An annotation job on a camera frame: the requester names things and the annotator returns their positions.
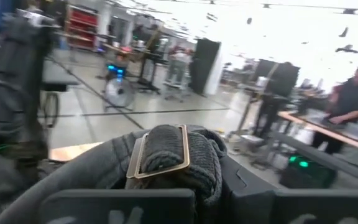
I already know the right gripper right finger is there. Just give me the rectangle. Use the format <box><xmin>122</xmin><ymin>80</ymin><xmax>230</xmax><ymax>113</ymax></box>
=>
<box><xmin>219</xmin><ymin>155</ymin><xmax>358</xmax><ymax>224</ymax></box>

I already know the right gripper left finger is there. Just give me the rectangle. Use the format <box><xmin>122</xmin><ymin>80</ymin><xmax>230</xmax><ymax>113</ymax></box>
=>
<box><xmin>39</xmin><ymin>188</ymin><xmax>196</xmax><ymax>224</ymax></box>

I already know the dark grey baseball cap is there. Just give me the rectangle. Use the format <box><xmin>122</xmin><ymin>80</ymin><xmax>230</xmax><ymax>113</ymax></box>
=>
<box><xmin>0</xmin><ymin>124</ymin><xmax>229</xmax><ymax>224</ymax></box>

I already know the black device with green lights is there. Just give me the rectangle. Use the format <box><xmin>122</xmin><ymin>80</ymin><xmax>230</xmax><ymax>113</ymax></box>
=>
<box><xmin>278</xmin><ymin>154</ymin><xmax>338</xmax><ymax>190</ymax></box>

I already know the wooden work table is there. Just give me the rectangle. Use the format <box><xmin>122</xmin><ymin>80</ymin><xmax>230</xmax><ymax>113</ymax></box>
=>
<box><xmin>277</xmin><ymin>110</ymin><xmax>358</xmax><ymax>156</ymax></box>

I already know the round floor fan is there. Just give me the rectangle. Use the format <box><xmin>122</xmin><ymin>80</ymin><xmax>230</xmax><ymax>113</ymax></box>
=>
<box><xmin>103</xmin><ymin>76</ymin><xmax>136</xmax><ymax>110</ymax></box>

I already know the black partition panel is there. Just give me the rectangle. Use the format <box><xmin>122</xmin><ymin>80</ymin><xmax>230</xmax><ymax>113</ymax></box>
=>
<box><xmin>189</xmin><ymin>37</ymin><xmax>223</xmax><ymax>96</ymax></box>
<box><xmin>252</xmin><ymin>58</ymin><xmax>301</xmax><ymax>98</ymax></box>

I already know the person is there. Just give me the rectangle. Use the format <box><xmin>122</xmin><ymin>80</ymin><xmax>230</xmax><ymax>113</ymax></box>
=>
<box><xmin>165</xmin><ymin>45</ymin><xmax>196</xmax><ymax>94</ymax></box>
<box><xmin>311</xmin><ymin>65</ymin><xmax>358</xmax><ymax>156</ymax></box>

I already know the grey cart platform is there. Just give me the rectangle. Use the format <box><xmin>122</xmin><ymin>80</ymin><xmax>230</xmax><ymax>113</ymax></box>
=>
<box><xmin>41</xmin><ymin>58</ymin><xmax>81</xmax><ymax>93</ymax></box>

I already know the red storage shelf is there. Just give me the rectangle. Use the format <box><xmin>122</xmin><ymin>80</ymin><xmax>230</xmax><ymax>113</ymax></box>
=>
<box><xmin>66</xmin><ymin>4</ymin><xmax>99</xmax><ymax>51</ymax></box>

